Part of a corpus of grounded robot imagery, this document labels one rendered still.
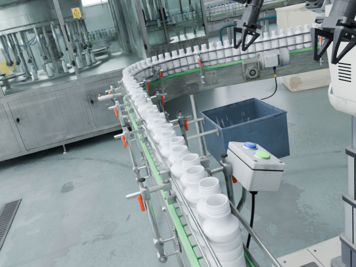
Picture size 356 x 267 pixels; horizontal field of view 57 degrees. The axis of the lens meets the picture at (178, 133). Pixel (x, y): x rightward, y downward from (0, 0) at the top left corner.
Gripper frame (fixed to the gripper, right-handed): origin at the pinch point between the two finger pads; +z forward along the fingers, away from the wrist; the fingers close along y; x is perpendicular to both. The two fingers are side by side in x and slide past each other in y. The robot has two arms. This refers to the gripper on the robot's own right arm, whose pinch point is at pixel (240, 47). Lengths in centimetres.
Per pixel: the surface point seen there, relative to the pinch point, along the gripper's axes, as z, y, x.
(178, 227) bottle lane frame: 41, 54, -30
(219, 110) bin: 33, -36, 20
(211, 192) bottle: 24, 67, -33
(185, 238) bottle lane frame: 41, 58, -30
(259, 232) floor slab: 108, -38, 78
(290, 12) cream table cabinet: -63, -297, 219
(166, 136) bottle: 26, 38, -33
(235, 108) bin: 30, -36, 28
